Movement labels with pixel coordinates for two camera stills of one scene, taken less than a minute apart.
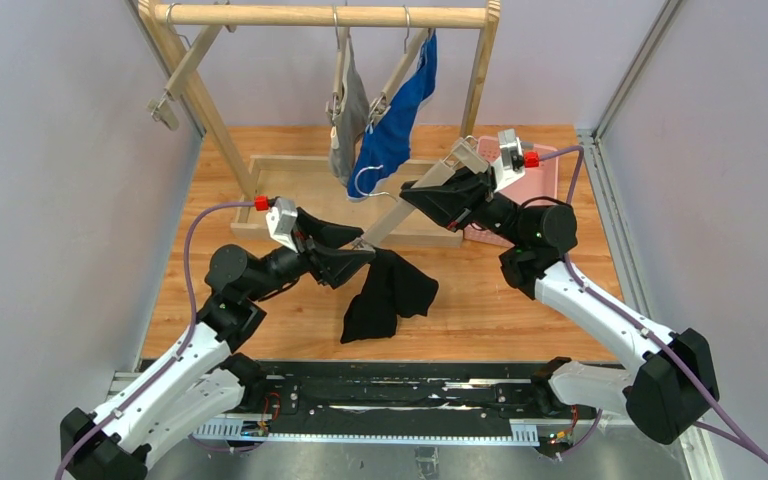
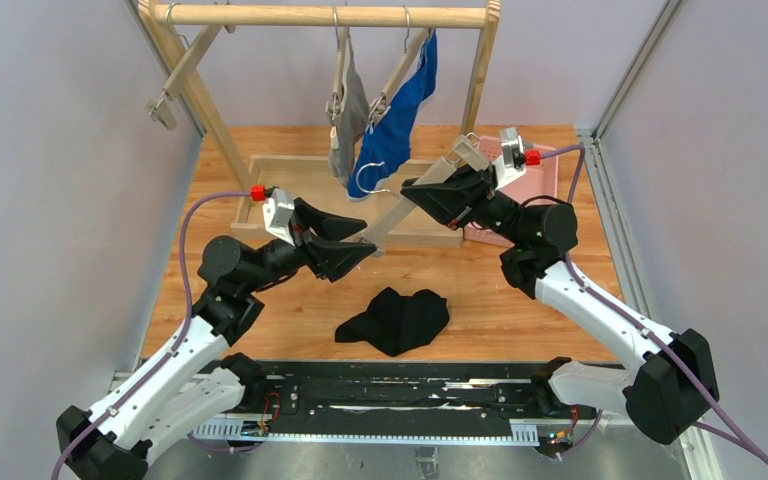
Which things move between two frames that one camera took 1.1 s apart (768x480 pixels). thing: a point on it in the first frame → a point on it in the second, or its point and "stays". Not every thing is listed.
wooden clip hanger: x=466 y=155 stays
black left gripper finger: x=338 y=266 stays
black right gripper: x=477 y=201 stays
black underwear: x=393 y=287 → x=394 y=323
